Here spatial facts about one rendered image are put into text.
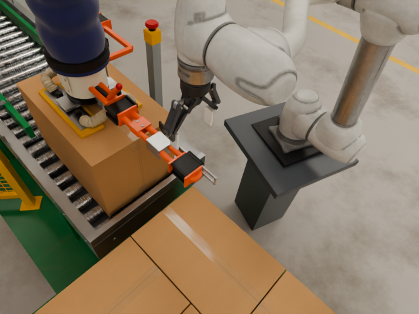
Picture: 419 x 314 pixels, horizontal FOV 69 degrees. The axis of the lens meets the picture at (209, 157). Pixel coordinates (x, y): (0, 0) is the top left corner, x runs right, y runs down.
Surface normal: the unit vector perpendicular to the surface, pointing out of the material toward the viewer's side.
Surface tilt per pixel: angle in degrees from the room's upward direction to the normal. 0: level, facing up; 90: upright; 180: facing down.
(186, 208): 0
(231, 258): 0
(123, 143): 0
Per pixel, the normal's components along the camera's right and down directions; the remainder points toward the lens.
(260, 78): -0.35, 0.27
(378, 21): -0.71, 0.65
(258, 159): 0.09, -0.61
